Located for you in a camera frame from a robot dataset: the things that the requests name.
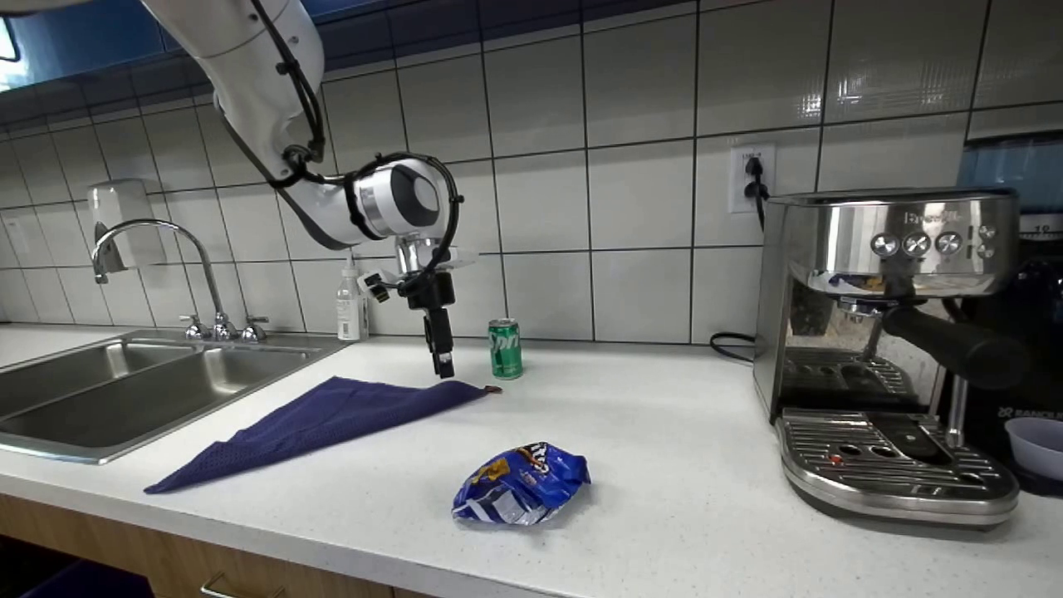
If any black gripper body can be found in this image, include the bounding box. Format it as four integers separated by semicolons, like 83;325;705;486
392;236;458;343

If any navy blue towel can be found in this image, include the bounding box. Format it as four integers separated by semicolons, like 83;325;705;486
144;371;503;498

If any green soda can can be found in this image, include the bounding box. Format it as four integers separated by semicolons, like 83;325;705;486
485;314;529;382

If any clear soap pump bottle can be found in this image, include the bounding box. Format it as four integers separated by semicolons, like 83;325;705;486
331;259;367;345

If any blue chip bag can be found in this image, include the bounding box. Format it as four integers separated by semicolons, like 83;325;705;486
447;437;595;531

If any chrome sink faucet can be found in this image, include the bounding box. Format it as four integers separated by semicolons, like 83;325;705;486
90;215;274;345

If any wooden base cabinet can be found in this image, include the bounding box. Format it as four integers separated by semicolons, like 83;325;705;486
0;488;437;598

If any stainless steel sink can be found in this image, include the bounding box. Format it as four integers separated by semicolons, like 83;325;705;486
0;332;350;466

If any stainless steel espresso machine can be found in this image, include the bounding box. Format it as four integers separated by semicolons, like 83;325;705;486
752;185;1026;531

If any purple plastic cup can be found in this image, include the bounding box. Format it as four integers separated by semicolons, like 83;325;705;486
1001;416;1063;486

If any white wall power outlet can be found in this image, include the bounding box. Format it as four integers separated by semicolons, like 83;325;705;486
725;143;781;215

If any black power cable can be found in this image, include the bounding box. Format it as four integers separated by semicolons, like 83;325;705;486
706;152;778;364

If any black portafilter handle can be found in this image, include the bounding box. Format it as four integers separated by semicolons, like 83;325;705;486
879;303;1037;392

